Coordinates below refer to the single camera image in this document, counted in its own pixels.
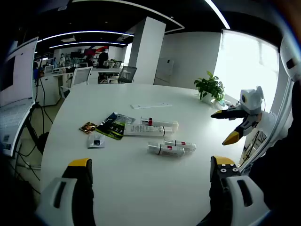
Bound white office desk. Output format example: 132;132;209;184
36;70;65;107

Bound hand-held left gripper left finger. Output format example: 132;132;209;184
35;158;96;226

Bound white chest-worn device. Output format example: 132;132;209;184
279;35;301;82

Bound green potted plant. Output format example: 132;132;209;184
193;71;226;103

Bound flat white strip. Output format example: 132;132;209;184
130;102;173;110

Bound person's dark jeans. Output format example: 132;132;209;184
248;81;301;214

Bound small white skincare bottle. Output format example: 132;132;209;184
147;141;186;157
164;139;197;153

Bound gold skincare sachet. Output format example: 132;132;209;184
79;121;98;133

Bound white mesh office chair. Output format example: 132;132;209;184
70;66;93;86

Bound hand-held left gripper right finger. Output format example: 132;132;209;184
209;155;271;226

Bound white red-collar skincare pump bottle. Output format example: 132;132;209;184
140;116;180;130

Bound white laptop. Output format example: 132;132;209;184
0;36;40;158

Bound small clear skincare sachet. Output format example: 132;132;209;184
87;133;106;149

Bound dark mesh office chair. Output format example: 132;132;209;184
117;66;138;84

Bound green black skincare sachet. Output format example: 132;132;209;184
95;112;126;141

